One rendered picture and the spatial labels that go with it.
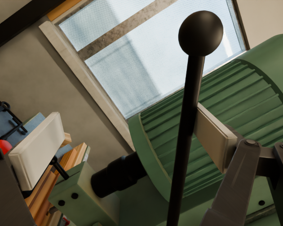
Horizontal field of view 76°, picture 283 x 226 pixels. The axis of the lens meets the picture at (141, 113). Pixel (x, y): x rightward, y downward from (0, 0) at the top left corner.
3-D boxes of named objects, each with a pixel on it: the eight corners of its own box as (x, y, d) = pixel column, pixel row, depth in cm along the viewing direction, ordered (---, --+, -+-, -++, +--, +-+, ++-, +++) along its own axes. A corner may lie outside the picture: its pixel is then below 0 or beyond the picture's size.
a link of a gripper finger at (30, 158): (32, 191, 12) (20, 192, 12) (65, 138, 19) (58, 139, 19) (19, 153, 11) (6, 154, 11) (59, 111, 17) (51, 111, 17)
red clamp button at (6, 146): (-1, 138, 30) (4, 135, 29) (13, 151, 31) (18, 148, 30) (-14, 148, 27) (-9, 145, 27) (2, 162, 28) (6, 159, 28)
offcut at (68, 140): (54, 145, 59) (64, 139, 58) (52, 137, 60) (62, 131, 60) (62, 147, 62) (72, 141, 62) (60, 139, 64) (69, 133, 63)
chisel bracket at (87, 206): (53, 176, 40) (85, 159, 39) (92, 214, 45) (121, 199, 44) (38, 205, 33) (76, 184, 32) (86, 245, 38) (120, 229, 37)
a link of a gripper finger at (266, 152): (252, 162, 10) (302, 158, 10) (214, 124, 15) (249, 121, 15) (247, 183, 11) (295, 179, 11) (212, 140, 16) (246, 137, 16)
